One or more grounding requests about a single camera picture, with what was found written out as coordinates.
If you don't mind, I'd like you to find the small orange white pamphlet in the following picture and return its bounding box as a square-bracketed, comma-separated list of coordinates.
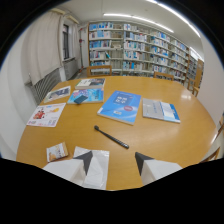
[45, 141, 69, 163]

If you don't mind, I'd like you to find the white dark photo pamphlet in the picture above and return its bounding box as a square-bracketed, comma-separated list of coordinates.
[43, 85, 72, 104]

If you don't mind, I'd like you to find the white paper sheet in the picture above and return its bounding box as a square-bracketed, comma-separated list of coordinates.
[72, 145, 111, 191]

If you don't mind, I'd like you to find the black pen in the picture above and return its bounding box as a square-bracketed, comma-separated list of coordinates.
[93, 125, 130, 150]

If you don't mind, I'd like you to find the grey blue booklet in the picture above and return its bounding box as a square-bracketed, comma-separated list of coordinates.
[142, 97, 181, 124]

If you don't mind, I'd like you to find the white red orange flyer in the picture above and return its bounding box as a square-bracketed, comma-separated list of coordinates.
[26, 102, 67, 128]

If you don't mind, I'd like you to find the wooden chair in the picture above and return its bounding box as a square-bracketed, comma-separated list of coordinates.
[86, 64, 113, 79]
[153, 71, 175, 82]
[191, 85, 201, 98]
[199, 113, 224, 164]

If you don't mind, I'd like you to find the small dark card case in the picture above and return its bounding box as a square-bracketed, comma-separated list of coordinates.
[73, 94, 89, 105]

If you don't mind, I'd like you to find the blue textbook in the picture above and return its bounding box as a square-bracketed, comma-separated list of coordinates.
[96, 90, 142, 126]

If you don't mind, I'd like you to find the teal magazine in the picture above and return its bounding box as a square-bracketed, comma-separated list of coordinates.
[66, 87, 105, 106]

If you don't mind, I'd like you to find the dark cover book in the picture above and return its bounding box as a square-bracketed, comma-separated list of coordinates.
[74, 77, 106, 90]

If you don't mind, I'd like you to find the wooden bookshelf end panel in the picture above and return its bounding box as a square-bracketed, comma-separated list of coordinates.
[193, 58, 205, 90]

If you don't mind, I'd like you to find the long library bookshelf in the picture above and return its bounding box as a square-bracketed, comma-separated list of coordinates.
[87, 20, 191, 84]

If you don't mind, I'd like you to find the white curtain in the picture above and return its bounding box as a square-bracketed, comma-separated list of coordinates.
[25, 9, 65, 86]

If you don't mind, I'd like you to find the window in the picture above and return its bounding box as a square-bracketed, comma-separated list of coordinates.
[61, 23, 71, 61]

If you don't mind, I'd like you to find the wall radiator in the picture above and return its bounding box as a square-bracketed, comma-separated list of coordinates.
[31, 67, 63, 104]

